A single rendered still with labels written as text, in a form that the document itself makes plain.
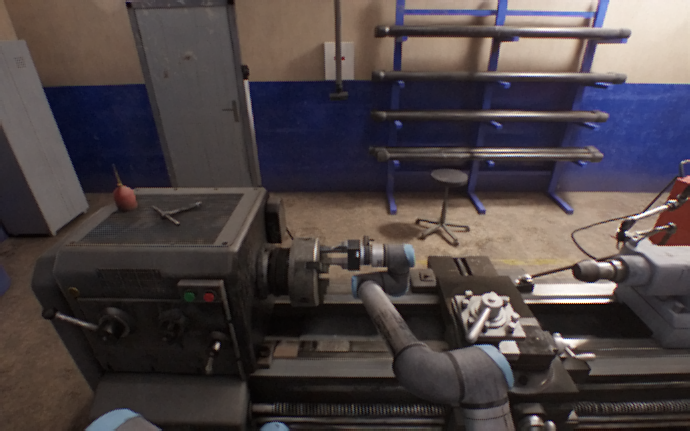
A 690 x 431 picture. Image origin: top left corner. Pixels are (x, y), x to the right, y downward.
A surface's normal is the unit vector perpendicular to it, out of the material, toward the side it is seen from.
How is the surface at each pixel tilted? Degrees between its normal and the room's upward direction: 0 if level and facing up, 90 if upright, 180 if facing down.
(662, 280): 86
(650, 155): 90
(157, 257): 45
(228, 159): 90
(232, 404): 32
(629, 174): 90
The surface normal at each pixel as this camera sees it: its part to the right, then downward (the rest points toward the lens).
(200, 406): -0.01, -0.48
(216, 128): -0.01, 0.48
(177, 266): -0.02, -0.27
